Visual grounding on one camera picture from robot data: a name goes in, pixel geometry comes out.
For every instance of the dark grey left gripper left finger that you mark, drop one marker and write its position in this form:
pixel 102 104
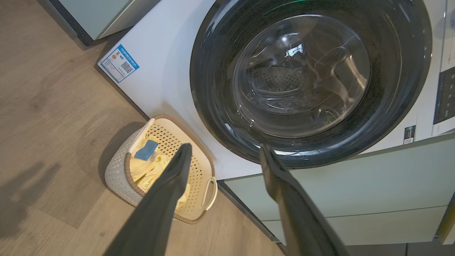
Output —
pixel 156 213

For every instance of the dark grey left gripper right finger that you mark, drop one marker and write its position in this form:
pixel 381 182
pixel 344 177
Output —
pixel 302 220

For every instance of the plain pale yellow garment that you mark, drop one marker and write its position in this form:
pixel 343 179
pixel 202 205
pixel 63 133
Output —
pixel 151 179

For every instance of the pale yellow garment blue collar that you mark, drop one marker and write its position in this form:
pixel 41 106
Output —
pixel 145 151

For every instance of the glass washing machine door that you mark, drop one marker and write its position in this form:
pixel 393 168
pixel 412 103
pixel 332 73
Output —
pixel 213 89

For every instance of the white washing machine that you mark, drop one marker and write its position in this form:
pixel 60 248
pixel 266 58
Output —
pixel 163 71

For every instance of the cream plastic laundry basket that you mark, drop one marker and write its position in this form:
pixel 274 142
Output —
pixel 117 174

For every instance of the small black white sticker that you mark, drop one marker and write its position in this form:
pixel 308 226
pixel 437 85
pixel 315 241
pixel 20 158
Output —
pixel 409 135

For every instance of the blue energy label sticker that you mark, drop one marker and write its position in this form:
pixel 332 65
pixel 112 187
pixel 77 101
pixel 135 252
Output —
pixel 119 64

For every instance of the pale green narrow cabinet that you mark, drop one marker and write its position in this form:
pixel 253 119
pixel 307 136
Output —
pixel 99 16

